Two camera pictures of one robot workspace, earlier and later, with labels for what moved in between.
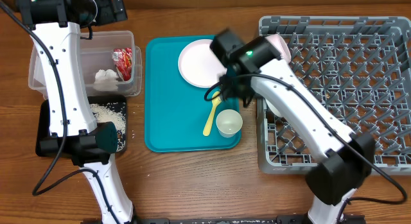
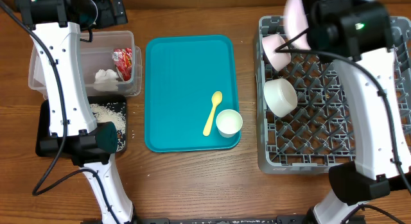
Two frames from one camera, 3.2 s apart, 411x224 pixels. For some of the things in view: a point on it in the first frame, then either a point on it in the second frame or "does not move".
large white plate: (200, 65) -> (295, 20)
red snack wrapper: (122, 60) does not move
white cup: (228, 122) does not move
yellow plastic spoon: (215, 102) does not move
